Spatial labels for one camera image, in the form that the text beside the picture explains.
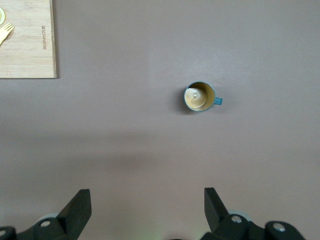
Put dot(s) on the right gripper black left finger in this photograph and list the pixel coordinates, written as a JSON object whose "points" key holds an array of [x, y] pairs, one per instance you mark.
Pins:
{"points": [[72, 220]]}

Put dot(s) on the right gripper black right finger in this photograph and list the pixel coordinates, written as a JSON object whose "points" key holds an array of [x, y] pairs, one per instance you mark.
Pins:
{"points": [[217, 220]]}

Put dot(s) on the dark teal ribbed mug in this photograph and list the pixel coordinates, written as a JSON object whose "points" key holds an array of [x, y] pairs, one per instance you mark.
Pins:
{"points": [[197, 98]]}

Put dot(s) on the bamboo cutting board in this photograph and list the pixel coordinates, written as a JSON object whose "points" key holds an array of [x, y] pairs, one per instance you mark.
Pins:
{"points": [[27, 57]]}

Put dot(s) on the brown table cover mat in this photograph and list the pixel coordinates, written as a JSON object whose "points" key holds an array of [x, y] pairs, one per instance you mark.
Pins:
{"points": [[150, 50]]}

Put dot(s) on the yellow plastic fork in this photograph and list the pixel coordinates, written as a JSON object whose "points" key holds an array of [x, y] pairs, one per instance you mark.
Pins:
{"points": [[6, 31]]}

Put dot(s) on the lemon slice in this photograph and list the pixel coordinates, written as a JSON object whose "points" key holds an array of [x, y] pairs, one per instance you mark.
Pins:
{"points": [[1, 16]]}

